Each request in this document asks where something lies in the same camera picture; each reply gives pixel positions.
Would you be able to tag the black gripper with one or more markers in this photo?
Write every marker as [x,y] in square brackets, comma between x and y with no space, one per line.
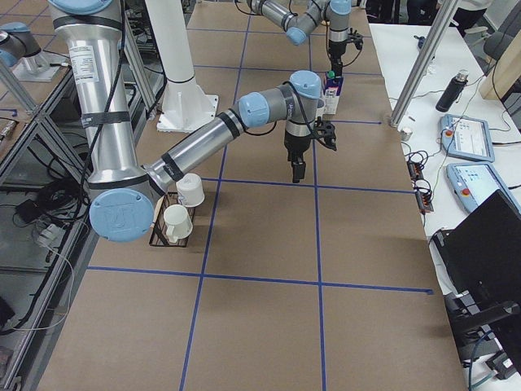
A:
[295,146]
[335,50]

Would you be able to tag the blue milk carton green cap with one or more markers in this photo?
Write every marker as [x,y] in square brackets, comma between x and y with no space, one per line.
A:
[331,91]

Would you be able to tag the white ceramic mug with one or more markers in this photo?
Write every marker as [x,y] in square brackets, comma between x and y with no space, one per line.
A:
[320,107]

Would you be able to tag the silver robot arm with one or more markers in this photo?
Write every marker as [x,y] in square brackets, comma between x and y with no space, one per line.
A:
[298,27]
[123,193]

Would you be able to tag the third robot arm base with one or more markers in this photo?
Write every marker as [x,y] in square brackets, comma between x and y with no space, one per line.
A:
[21,51]

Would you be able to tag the small metal cup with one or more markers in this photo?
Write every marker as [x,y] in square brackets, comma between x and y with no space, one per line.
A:
[406,134]

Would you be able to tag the white paper cup upper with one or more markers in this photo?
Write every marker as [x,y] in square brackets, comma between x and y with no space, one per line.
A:
[190,192]

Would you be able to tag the white paper cup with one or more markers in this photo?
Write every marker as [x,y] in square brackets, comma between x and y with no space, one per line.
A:
[178,222]
[190,192]

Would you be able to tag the white paper cup lower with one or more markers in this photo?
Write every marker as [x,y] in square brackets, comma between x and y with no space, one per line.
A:
[178,222]

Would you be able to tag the black water bottle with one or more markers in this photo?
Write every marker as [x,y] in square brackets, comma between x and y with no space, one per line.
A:
[452,91]

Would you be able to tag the black power strip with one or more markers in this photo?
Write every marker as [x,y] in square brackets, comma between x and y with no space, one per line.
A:
[421,187]

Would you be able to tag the far teach pendant tablet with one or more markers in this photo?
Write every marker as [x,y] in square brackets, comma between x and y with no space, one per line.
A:
[466,138]

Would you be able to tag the teach pendant tablet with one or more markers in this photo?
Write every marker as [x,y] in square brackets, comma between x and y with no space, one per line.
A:
[466,138]
[474,182]

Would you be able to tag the near teach pendant tablet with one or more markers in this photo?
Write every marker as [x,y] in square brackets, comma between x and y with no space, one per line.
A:
[474,182]

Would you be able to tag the black laptop screen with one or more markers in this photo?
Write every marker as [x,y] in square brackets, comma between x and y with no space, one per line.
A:
[482,257]

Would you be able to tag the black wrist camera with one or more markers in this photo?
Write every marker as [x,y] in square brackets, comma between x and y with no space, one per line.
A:
[325,133]
[355,38]

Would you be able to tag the aluminium frame post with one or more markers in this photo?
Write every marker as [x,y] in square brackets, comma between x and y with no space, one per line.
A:
[425,56]

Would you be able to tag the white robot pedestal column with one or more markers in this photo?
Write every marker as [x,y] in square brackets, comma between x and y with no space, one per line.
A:
[185,107]

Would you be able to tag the black wire cup rack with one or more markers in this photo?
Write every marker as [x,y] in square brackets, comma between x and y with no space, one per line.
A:
[158,236]

